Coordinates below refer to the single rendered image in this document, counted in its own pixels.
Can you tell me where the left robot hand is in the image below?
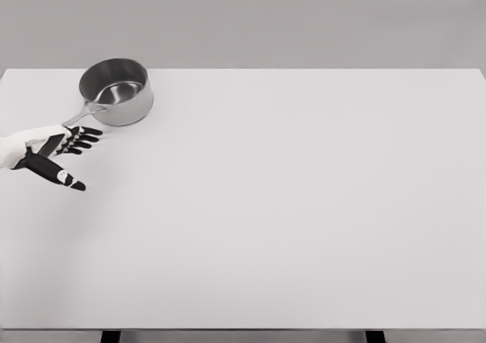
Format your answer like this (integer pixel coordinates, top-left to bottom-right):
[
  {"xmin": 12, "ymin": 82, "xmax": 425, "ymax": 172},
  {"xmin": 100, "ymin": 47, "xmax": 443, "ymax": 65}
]
[{"xmin": 10, "ymin": 124, "xmax": 104, "ymax": 192}]

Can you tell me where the steel pot with long handle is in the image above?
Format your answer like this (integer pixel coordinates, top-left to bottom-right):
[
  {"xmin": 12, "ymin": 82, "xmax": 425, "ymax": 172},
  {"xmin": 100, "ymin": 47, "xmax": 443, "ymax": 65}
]
[{"xmin": 62, "ymin": 57, "xmax": 155, "ymax": 127}]

